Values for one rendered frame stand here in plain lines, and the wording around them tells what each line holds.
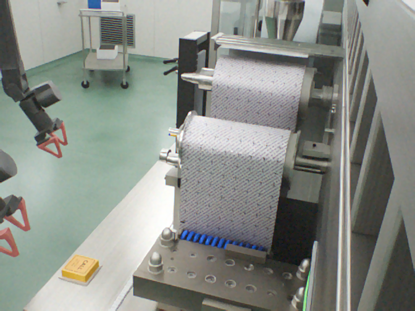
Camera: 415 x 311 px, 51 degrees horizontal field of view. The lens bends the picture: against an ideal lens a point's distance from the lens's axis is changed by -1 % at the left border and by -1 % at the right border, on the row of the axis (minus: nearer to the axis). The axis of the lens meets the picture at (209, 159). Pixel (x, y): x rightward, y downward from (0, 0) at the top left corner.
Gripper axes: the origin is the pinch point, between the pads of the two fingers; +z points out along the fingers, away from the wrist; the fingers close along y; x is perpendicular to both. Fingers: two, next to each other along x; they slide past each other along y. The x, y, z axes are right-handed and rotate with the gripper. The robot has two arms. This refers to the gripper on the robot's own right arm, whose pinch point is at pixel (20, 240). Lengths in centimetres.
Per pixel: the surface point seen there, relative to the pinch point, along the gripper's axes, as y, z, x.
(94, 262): 6.6, 18.2, -7.2
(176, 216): 15.0, 21.4, -30.0
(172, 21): 599, 63, -27
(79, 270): 3.5, 16.5, -4.3
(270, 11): 71, -4, -83
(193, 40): 40, -14, -55
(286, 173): -2, 13, -61
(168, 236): -1.0, 15.6, -30.2
